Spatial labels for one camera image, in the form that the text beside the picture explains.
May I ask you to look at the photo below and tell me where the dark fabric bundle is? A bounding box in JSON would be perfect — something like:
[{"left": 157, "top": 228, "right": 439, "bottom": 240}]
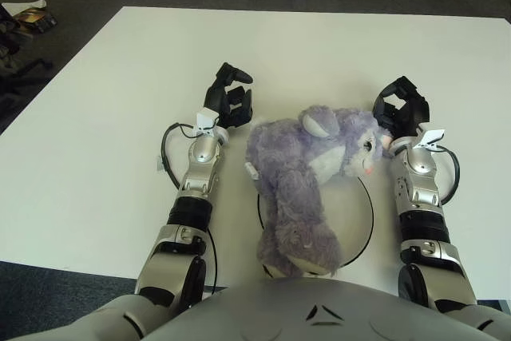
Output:
[{"left": 0, "top": 9, "right": 31, "bottom": 58}]

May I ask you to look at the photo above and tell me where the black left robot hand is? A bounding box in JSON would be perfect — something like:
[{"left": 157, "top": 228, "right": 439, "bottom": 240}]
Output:
[{"left": 203, "top": 61, "right": 255, "bottom": 129}]

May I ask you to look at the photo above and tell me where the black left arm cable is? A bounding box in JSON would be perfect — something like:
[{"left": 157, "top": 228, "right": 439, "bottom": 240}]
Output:
[{"left": 160, "top": 121, "right": 220, "bottom": 190}]

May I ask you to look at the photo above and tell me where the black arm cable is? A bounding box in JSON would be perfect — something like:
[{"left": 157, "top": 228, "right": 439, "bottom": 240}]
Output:
[
  {"left": 160, "top": 121, "right": 220, "bottom": 190},
  {"left": 433, "top": 148, "right": 460, "bottom": 204}
]

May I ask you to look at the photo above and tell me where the purple plush rabbit doll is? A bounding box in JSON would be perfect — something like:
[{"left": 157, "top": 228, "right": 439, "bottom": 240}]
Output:
[{"left": 244, "top": 105, "right": 394, "bottom": 277}]

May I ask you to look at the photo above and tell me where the black chair base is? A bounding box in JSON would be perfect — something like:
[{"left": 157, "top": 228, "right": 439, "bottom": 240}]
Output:
[{"left": 0, "top": 59, "right": 53, "bottom": 97}]

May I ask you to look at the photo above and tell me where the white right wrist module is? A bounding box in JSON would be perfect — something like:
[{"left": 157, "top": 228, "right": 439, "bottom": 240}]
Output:
[{"left": 417, "top": 128, "right": 446, "bottom": 149}]

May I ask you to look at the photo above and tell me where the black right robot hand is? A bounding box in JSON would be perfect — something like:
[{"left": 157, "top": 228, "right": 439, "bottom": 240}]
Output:
[{"left": 371, "top": 75, "right": 432, "bottom": 141}]

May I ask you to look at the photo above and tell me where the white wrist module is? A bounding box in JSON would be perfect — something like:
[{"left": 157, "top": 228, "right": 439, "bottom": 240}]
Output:
[
  {"left": 194, "top": 108, "right": 220, "bottom": 137},
  {"left": 417, "top": 128, "right": 446, "bottom": 149}
]

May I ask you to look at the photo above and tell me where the white cloth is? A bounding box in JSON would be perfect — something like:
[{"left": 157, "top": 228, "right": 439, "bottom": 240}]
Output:
[{"left": 2, "top": 0, "right": 49, "bottom": 17}]

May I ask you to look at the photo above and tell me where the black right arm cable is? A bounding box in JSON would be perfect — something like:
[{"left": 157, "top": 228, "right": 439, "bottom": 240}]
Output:
[{"left": 433, "top": 148, "right": 460, "bottom": 204}]

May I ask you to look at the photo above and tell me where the white plate with black rim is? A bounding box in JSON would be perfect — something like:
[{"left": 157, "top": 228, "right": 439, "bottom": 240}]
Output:
[{"left": 255, "top": 176, "right": 375, "bottom": 278}]

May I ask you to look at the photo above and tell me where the grey robot torso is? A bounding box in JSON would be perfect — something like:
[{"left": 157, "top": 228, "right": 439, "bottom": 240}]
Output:
[{"left": 75, "top": 276, "right": 511, "bottom": 341}]

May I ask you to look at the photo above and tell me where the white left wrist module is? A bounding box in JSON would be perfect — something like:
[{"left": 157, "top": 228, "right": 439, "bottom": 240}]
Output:
[{"left": 194, "top": 108, "right": 220, "bottom": 137}]

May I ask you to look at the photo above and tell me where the black and yellow box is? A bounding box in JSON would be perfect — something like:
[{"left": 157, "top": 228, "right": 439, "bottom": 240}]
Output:
[{"left": 15, "top": 7, "right": 57, "bottom": 34}]

